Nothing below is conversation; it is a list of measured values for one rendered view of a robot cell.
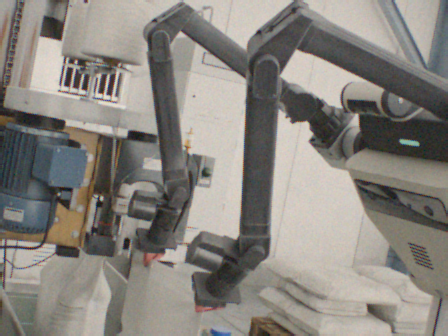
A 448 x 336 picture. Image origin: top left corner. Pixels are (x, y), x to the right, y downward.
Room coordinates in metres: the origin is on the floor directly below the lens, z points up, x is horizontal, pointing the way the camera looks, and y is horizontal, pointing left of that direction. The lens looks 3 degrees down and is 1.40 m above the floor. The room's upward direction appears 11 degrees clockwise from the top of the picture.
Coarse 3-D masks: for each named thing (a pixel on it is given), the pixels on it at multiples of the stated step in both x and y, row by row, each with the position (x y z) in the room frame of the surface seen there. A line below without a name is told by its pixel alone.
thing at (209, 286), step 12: (192, 276) 1.38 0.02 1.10; (204, 276) 1.39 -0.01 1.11; (216, 276) 1.34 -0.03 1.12; (204, 288) 1.37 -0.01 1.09; (216, 288) 1.35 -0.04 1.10; (228, 288) 1.34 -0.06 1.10; (204, 300) 1.35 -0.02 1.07; (216, 300) 1.36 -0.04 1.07; (228, 300) 1.38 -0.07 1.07; (240, 300) 1.39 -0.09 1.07
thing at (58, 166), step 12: (48, 144) 1.54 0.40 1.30; (36, 156) 1.54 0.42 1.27; (48, 156) 1.51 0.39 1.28; (60, 156) 1.52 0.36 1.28; (72, 156) 1.54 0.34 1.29; (84, 156) 1.57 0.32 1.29; (36, 168) 1.54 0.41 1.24; (48, 168) 1.51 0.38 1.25; (60, 168) 1.52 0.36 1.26; (72, 168) 1.55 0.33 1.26; (84, 168) 1.57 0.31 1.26; (48, 180) 1.50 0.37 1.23; (60, 180) 1.53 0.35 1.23; (72, 180) 1.55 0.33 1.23
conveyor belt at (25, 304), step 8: (8, 296) 3.42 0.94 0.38; (16, 296) 3.44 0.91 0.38; (24, 296) 3.47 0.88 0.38; (32, 296) 3.50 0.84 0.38; (16, 304) 3.31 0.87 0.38; (24, 304) 3.34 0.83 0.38; (32, 304) 3.36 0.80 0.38; (16, 312) 3.19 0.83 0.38; (24, 312) 3.21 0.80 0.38; (32, 312) 3.24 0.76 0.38; (24, 320) 3.09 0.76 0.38; (32, 320) 3.12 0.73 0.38; (24, 328) 2.99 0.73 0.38; (32, 328) 3.00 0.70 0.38
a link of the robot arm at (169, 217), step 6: (156, 204) 1.68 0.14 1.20; (162, 204) 1.69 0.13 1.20; (156, 210) 1.68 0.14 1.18; (162, 210) 1.68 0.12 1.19; (168, 210) 1.68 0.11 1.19; (174, 210) 1.69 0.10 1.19; (180, 210) 1.71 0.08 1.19; (156, 216) 1.70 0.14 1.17; (162, 216) 1.69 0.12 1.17; (168, 216) 1.68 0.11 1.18; (174, 216) 1.69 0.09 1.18; (156, 222) 1.70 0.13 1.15; (162, 222) 1.69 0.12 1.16; (168, 222) 1.69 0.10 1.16; (174, 222) 1.70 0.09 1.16; (168, 228) 1.70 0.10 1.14
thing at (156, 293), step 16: (144, 272) 1.79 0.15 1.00; (160, 272) 1.72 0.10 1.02; (176, 272) 1.68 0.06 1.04; (128, 288) 1.85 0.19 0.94; (144, 288) 1.77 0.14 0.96; (160, 288) 1.56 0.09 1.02; (176, 288) 1.52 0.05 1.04; (128, 304) 1.84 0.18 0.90; (144, 304) 1.65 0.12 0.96; (160, 304) 1.55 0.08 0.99; (176, 304) 1.51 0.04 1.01; (192, 304) 1.47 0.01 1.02; (128, 320) 1.83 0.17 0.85; (144, 320) 1.60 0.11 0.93; (160, 320) 1.54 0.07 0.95; (176, 320) 1.50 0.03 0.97; (192, 320) 1.46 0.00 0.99
